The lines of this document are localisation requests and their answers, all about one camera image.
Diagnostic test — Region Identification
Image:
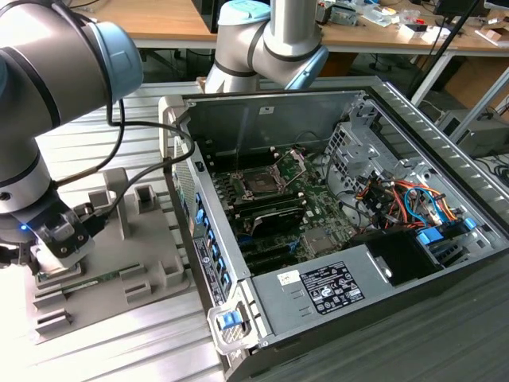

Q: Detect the black expansion slot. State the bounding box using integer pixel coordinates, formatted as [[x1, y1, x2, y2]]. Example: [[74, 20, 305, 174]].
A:
[[237, 237, 293, 262], [243, 250, 299, 275]]

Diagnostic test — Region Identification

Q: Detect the grey plastic parts rack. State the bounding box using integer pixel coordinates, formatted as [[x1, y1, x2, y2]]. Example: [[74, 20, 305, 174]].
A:
[[23, 167, 192, 346]]

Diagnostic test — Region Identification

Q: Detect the black RAM slot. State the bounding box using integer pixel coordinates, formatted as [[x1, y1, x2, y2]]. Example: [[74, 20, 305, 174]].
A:
[[235, 197, 305, 219], [232, 189, 299, 210]]

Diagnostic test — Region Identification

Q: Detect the grey computer box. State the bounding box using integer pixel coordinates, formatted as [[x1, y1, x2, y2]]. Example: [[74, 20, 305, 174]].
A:
[[435, 107, 509, 159]]

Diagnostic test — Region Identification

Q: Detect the green RAM stick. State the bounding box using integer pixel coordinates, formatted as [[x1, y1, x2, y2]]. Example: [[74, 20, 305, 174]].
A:
[[62, 270, 122, 294]]

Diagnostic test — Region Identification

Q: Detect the blue disk carrier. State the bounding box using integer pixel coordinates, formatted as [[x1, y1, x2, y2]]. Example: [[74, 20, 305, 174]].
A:
[[416, 226, 445, 248]]

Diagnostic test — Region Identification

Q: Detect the silver perforated drive cage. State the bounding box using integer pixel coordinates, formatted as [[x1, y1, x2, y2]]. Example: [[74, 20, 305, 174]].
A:
[[324, 121, 398, 196]]

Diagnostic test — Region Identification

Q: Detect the metal socket cover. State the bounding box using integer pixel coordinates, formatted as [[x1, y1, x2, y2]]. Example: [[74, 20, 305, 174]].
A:
[[271, 147, 308, 189]]

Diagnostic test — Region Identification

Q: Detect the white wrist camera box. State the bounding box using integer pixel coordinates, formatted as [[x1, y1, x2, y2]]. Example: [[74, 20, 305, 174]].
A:
[[31, 212, 97, 276]]

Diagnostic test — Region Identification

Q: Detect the orange wire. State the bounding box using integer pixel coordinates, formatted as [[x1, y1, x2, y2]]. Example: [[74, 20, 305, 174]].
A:
[[391, 181, 460, 222]]

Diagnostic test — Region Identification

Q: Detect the grey handle with blue latch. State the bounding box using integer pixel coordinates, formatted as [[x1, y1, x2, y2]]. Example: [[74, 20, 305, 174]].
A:
[[206, 300, 260, 356]]

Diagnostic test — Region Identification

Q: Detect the white box with black insert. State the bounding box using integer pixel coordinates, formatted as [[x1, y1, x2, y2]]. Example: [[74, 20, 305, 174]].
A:
[[399, 22, 438, 44]]

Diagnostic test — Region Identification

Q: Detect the silver chipset heatsink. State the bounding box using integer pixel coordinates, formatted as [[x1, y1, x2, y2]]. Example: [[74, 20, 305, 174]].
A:
[[301, 228, 340, 256]]

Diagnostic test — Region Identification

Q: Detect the CPU socket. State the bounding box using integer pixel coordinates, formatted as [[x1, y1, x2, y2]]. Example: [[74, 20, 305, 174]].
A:
[[231, 166, 286, 201]]

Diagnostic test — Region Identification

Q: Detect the thick black camera cable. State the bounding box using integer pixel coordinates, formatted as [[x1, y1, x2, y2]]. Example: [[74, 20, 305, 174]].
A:
[[73, 99, 196, 238]]

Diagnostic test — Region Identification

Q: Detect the silver table leg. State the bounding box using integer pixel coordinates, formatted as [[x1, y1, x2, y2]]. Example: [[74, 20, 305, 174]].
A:
[[457, 65, 509, 140]]

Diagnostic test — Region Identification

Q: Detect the grey case corner handle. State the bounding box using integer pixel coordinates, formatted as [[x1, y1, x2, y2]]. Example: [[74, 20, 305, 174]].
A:
[[157, 95, 188, 160]]

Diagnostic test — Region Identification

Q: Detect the black slanted pole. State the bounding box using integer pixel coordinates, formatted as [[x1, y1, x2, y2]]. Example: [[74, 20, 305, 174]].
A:
[[409, 0, 484, 96]]

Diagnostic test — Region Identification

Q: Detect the open grey PC case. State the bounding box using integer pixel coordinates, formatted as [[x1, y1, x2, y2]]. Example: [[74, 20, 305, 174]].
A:
[[157, 74, 509, 382]]

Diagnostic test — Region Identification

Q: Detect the grey power supply with labels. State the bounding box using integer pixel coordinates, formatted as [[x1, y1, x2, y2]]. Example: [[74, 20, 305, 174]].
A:
[[250, 243, 394, 336]]

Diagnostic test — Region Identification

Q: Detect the green motherboard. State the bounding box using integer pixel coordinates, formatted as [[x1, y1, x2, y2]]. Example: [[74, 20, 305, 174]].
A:
[[209, 150, 361, 276]]

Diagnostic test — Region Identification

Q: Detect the black monitor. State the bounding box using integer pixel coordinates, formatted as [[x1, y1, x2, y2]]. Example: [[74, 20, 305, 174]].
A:
[[432, 0, 491, 19]]

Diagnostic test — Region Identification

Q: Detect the thin cable with metal tip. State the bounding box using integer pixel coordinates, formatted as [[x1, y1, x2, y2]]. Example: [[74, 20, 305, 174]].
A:
[[50, 97, 125, 188]]

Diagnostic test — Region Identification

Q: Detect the black plastic box cover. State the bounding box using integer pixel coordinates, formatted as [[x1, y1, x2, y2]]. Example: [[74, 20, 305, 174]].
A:
[[348, 228, 445, 288]]

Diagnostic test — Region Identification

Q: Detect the silver metal drive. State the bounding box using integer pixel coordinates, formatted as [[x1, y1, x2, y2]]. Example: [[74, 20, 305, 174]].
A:
[[328, 4, 361, 27]]

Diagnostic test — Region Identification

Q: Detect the brown cardboard piece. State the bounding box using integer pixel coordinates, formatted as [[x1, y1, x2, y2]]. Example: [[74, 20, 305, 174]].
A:
[[476, 26, 505, 44]]

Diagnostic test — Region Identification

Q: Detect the wooden desk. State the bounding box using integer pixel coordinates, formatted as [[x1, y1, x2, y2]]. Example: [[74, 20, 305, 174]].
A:
[[119, 0, 509, 105]]

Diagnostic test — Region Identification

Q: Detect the blue wire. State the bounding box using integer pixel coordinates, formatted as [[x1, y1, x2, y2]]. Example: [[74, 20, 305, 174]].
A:
[[403, 185, 445, 228]]

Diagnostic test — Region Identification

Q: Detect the blue case latch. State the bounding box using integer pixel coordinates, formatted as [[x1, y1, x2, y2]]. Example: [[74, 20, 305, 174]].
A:
[[217, 312, 243, 330]]

